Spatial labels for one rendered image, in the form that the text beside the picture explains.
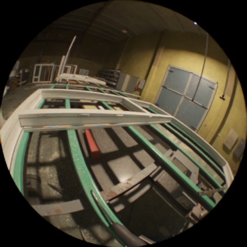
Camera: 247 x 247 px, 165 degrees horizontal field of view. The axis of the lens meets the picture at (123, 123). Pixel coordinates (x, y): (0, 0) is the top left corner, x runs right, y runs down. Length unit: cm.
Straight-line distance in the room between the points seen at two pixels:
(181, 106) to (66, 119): 632
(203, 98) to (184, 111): 168
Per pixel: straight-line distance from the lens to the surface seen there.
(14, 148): 36
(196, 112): 625
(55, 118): 38
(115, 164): 63
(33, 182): 108
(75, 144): 32
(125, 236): 22
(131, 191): 61
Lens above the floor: 110
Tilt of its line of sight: 26 degrees down
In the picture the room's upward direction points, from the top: 21 degrees clockwise
